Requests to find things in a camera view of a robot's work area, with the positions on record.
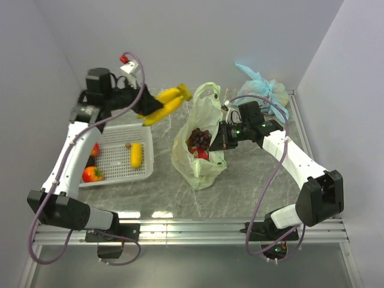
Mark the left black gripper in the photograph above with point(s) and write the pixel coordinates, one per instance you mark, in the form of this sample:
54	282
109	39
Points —
146	102

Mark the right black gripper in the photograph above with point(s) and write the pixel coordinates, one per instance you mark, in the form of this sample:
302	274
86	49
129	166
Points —
222	141

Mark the dark purple fake grapes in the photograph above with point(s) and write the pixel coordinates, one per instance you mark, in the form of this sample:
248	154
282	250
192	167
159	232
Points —
200	139

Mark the pink fake dragon fruit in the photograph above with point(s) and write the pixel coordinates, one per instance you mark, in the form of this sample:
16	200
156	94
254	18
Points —
199	153

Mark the yellow fake banana bunch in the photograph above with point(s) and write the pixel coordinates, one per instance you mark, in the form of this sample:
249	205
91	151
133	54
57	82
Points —
171	99

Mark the light green plastic bag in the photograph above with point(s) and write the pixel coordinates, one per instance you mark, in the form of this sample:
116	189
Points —
205	114

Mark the orange fake persimmon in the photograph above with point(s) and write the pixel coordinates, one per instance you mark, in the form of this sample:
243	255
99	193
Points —
92	174

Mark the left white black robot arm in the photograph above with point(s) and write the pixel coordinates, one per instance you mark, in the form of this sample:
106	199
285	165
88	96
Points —
56	203

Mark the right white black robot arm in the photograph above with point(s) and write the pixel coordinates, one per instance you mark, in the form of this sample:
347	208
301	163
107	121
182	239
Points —
321	191

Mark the yellow fake lemon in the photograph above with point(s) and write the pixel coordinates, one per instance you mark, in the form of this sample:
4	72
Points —
136	155

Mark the red fake apple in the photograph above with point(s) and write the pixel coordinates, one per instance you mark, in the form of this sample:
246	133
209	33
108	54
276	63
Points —
95	150

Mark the tied blue plastic bag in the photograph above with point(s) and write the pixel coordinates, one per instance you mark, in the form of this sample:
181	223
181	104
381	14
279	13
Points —
274	95

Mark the white plastic basket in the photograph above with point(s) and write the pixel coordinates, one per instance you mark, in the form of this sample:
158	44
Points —
114	158

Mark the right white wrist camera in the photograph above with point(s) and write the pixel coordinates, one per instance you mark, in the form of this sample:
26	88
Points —
230	110

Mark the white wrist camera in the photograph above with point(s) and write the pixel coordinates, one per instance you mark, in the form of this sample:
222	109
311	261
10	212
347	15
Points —
230	110
130	68

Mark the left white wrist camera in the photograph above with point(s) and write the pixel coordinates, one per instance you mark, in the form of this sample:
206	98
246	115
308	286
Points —
130	68

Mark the aluminium mounting rail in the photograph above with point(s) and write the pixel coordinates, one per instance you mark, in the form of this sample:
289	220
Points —
205	231

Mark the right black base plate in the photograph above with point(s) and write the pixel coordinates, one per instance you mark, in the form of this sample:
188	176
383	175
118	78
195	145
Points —
255	232

